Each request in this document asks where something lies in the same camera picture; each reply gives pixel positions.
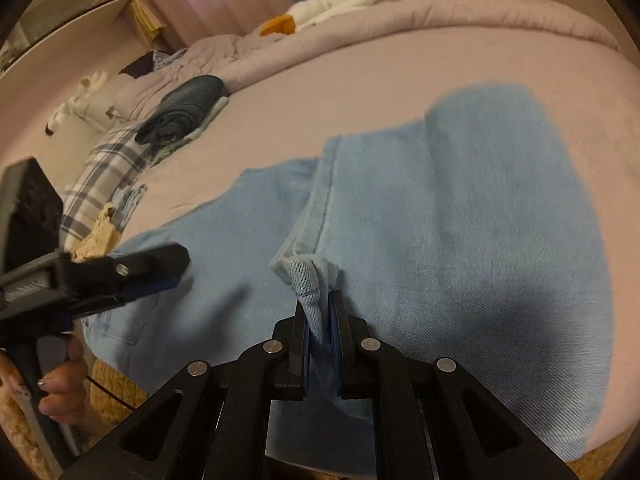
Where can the small blue denim cloth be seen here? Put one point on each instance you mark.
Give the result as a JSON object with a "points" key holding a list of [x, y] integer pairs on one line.
{"points": [[129, 202]]}

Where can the blue checked cloth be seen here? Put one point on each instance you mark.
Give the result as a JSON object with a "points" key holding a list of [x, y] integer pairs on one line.
{"points": [[167, 60]]}

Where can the beige padded headboard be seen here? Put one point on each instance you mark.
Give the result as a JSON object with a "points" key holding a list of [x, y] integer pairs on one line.
{"points": [[40, 120]]}

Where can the pink curtain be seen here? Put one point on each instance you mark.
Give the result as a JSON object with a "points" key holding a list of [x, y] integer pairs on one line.
{"points": [[210, 0]]}

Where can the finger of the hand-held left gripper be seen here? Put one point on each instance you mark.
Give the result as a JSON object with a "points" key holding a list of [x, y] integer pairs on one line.
{"points": [[145, 290], [145, 262]]}

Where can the dark cloth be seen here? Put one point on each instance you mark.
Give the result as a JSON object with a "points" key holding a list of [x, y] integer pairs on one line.
{"points": [[140, 65]]}

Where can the plaid pillow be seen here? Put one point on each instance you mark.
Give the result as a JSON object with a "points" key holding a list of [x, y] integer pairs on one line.
{"points": [[105, 175]]}

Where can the folded dark jeans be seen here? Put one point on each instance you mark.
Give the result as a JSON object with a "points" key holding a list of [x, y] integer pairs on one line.
{"points": [[185, 105]]}

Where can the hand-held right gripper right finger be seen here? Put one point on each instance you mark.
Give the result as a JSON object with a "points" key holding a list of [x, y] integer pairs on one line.
{"points": [[334, 345]]}

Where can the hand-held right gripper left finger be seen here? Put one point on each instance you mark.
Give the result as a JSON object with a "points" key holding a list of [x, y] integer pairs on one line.
{"points": [[302, 355]]}

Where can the person's left hand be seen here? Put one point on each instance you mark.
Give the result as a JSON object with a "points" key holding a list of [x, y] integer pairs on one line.
{"points": [[67, 385]]}

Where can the yellow floral cloth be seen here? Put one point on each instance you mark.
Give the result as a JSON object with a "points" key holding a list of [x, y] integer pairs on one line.
{"points": [[100, 237]]}

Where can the light blue denim pants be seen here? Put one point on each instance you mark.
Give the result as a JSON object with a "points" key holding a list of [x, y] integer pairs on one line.
{"points": [[450, 210]]}

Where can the pink quilt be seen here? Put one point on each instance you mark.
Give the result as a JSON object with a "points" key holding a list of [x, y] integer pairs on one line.
{"points": [[450, 15]]}

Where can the small white plush toy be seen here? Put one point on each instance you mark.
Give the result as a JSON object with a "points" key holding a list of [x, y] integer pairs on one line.
{"points": [[75, 102]]}

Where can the yellow fringed cloth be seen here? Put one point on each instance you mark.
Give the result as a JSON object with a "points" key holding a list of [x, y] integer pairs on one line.
{"points": [[149, 20]]}

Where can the white wall shelf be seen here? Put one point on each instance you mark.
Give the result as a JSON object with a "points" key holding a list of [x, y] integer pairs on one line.
{"points": [[75, 25]]}

